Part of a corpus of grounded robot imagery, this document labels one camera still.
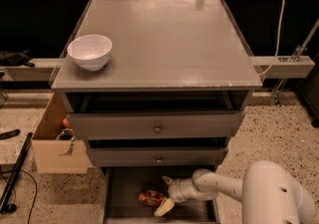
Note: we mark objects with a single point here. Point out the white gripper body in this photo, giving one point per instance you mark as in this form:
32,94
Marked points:
176,189

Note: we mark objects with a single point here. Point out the red coke can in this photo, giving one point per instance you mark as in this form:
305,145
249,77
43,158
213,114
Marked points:
151,198

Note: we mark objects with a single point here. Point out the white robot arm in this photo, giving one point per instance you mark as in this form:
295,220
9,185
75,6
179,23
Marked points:
267,192

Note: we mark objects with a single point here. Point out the grey bottom drawer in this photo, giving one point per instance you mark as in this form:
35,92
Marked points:
123,188

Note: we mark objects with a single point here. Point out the grey drawer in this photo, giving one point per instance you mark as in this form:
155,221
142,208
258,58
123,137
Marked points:
156,156
123,188
154,125

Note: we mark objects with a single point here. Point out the grey middle drawer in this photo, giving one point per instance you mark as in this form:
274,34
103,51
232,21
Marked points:
156,156

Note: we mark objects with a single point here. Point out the grey drawer cabinet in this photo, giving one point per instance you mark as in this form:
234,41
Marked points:
168,56

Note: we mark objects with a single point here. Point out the grey top drawer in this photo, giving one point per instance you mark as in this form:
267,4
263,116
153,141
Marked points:
154,125

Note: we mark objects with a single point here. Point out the orange ball in box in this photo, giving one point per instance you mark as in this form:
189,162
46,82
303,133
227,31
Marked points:
65,123

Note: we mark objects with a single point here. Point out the cardboard box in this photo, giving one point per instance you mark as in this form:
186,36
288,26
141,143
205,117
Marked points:
51,154

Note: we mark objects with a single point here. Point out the white ceramic bowl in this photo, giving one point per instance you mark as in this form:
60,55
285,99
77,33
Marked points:
90,52

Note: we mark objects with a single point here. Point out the black flat tool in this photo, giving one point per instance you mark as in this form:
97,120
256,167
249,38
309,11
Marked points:
9,134

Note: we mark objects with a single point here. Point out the black pole with base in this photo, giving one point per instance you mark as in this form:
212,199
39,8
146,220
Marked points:
14,173

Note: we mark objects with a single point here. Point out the black cloth on shelf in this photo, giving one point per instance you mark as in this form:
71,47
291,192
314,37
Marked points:
15,59

